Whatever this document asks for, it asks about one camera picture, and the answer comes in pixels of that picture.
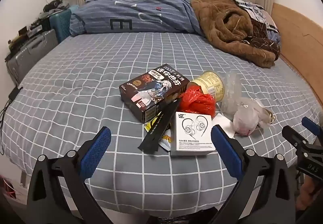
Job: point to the white plastic bag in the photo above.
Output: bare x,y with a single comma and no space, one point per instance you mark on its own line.
244,118

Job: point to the brown cookie box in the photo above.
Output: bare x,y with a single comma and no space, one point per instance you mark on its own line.
151,87

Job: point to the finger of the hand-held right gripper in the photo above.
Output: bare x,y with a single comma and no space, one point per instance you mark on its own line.
311,125
297,143

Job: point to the cream paper cup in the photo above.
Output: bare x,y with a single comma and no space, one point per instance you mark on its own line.
209,82

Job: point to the black power adapter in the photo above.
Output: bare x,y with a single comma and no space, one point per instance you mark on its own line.
14,94

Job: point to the yellow snack wrapper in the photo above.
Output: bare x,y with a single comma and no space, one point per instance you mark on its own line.
166,139

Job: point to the white paper sheet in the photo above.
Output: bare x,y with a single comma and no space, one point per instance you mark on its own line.
223,120

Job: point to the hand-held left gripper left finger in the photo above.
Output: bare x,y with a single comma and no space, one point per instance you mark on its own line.
96,153

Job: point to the white earphone box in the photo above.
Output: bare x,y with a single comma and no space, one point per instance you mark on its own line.
191,135

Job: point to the black bag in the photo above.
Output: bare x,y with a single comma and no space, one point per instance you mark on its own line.
54,4

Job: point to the red plastic bag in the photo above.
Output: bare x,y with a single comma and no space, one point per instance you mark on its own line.
199,102

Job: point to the brown fleece blanket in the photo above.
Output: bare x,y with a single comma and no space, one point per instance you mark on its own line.
222,24

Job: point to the teal suitcase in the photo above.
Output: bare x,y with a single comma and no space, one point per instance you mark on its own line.
60,24

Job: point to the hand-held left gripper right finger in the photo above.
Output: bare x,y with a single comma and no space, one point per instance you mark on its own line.
227,153

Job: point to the printed pillow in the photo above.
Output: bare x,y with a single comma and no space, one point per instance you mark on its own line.
262,17

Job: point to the silver suitcase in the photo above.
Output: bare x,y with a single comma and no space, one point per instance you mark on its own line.
32,49

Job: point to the wooden headboard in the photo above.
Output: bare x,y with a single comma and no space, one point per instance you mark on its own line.
297,44

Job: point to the grey checked bed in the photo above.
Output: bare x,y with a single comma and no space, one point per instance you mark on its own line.
75,87

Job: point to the black sachet wrapper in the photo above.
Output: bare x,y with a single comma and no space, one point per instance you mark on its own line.
156,130

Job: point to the blue striped duvet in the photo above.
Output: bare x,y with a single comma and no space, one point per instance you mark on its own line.
151,12

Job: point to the pile of black devices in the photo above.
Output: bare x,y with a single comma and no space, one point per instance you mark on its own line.
40,25

